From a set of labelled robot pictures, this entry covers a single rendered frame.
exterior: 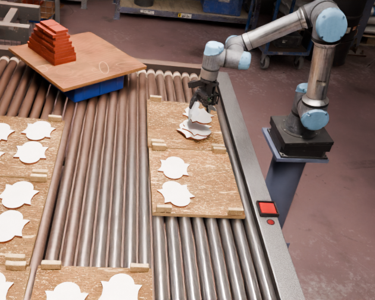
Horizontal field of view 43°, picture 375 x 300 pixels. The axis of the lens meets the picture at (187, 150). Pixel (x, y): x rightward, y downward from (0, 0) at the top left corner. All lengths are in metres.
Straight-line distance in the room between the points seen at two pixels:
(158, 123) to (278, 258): 0.88
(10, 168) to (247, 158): 1.00
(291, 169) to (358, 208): 1.33
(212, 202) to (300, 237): 1.48
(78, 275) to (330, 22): 1.29
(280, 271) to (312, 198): 1.94
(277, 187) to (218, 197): 0.69
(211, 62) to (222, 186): 0.51
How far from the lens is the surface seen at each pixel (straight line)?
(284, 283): 1.65
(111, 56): 2.57
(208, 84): 2.01
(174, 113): 2.31
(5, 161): 1.95
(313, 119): 2.12
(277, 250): 1.74
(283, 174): 2.43
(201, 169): 1.96
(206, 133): 2.16
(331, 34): 1.95
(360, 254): 3.30
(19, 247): 1.61
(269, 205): 1.89
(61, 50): 2.42
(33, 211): 1.72
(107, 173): 1.91
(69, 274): 1.53
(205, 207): 1.79
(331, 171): 3.94
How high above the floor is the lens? 2.11
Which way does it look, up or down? 35 degrees down
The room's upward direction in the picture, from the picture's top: 10 degrees clockwise
